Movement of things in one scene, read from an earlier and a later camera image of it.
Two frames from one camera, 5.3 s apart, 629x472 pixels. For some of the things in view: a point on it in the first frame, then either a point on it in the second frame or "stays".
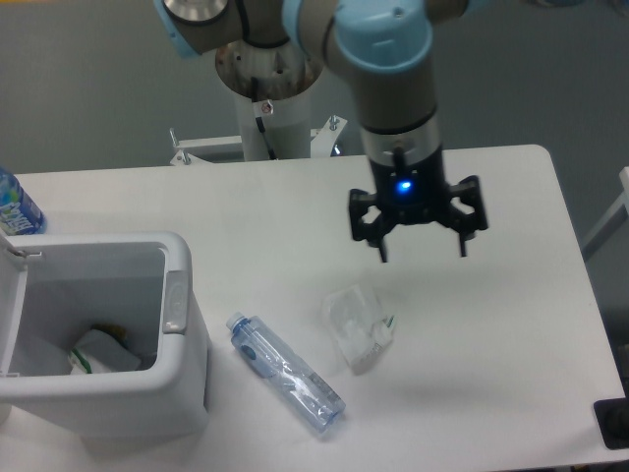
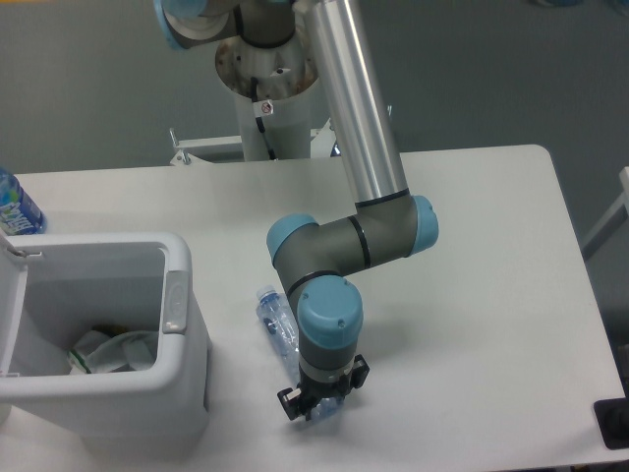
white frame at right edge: (619, 211) stays
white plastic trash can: (54, 287) stays
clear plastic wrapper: (359, 324) → (138, 350)
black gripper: (416, 194) → (314, 389)
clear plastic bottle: (268, 357) → (278, 318)
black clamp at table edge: (612, 420) stays
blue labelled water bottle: (20, 214) stays
